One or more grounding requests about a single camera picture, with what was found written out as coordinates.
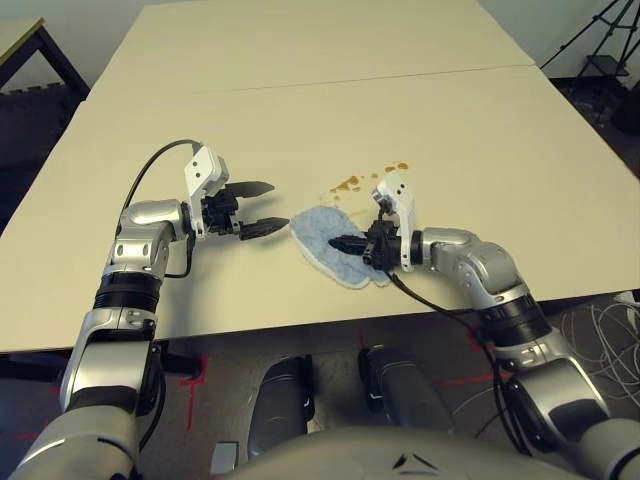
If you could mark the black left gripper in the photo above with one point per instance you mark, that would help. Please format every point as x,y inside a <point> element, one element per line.
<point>220,210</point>

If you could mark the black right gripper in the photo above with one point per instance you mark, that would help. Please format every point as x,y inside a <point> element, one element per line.
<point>382,245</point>

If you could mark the blue terry rag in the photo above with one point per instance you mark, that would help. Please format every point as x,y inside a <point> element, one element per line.
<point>320,230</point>

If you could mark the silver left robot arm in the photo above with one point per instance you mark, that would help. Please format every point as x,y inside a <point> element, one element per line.
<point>145,220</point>

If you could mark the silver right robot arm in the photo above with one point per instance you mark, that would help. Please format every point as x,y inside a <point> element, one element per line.
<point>475,255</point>

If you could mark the brown liquid spill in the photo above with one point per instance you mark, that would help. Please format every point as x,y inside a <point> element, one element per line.
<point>347,186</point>

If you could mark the dark grey right robot leg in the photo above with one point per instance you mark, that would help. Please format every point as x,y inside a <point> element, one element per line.
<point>400,390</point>

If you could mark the dark grey robot leg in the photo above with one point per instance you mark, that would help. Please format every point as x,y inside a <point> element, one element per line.
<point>280,405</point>
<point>400,390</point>

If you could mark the red floor tape mark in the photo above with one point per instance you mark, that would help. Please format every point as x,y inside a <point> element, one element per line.
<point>460,381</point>
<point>192,400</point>

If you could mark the dark grey left robot leg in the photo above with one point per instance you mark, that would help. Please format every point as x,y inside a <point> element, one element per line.
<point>280,405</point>

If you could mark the grey robot torso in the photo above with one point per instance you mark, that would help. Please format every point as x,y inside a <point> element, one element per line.
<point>350,455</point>

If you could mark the black-framed side table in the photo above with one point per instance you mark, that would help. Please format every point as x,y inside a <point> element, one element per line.
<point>65,65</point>

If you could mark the black tripod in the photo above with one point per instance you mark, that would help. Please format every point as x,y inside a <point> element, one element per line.
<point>602,65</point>

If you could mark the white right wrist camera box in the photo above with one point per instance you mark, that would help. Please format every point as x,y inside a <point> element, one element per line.
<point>400,192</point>

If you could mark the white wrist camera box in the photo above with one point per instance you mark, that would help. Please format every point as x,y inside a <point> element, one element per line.
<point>200,167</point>
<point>400,192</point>

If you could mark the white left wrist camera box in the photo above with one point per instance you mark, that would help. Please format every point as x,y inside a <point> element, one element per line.
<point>200,167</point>

